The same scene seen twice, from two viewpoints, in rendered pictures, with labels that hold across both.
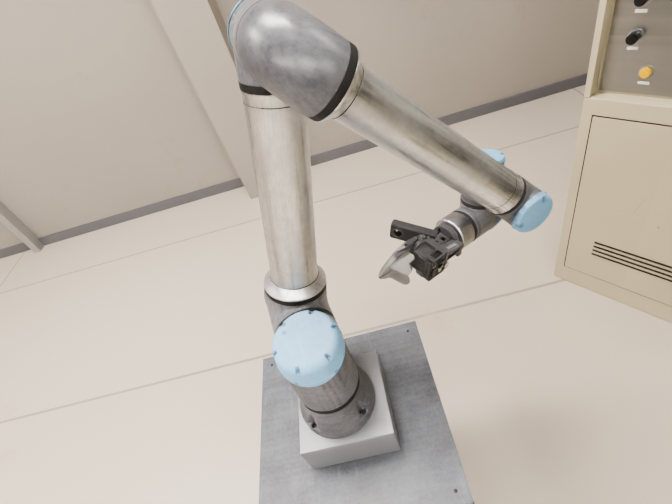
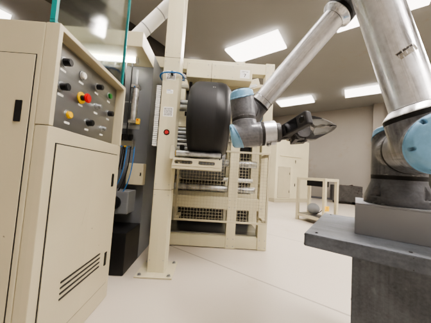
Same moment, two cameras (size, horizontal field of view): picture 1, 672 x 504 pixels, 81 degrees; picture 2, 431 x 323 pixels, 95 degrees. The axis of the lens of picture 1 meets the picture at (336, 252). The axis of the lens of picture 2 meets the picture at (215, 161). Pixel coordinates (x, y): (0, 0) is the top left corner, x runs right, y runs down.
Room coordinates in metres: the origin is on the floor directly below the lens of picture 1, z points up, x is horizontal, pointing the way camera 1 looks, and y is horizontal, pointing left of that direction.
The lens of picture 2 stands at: (1.43, -0.11, 0.77)
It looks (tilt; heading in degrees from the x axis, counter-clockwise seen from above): 3 degrees up; 208
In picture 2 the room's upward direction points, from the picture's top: 4 degrees clockwise
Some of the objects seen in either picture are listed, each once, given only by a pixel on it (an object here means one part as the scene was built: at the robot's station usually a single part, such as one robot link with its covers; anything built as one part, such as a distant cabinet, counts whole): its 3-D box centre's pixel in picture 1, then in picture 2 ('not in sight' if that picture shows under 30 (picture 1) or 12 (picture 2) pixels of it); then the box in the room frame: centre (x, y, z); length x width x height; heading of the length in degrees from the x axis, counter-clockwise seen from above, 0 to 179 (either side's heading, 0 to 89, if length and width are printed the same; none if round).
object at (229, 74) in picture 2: not in sight; (219, 77); (-0.23, -1.03, 1.71); 0.61 x 0.25 x 0.15; 120
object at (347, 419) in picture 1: (332, 390); (397, 190); (0.51, 0.12, 0.75); 0.19 x 0.19 x 0.10
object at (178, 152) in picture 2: not in sight; (198, 154); (0.21, -0.92, 0.90); 0.35 x 0.05 x 0.05; 120
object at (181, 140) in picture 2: not in sight; (179, 142); (-0.13, -1.37, 1.05); 0.20 x 0.15 x 0.30; 120
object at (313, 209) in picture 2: not in sight; (315, 200); (-2.64, -0.18, 0.40); 0.60 x 0.35 x 0.80; 53
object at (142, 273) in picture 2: not in sight; (157, 268); (0.23, -1.20, 0.01); 0.27 x 0.27 x 0.02; 30
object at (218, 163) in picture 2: not in sight; (197, 163); (0.21, -0.92, 0.83); 0.36 x 0.09 x 0.06; 120
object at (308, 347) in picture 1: (314, 357); (399, 150); (0.52, 0.12, 0.89); 0.17 x 0.15 x 0.18; 5
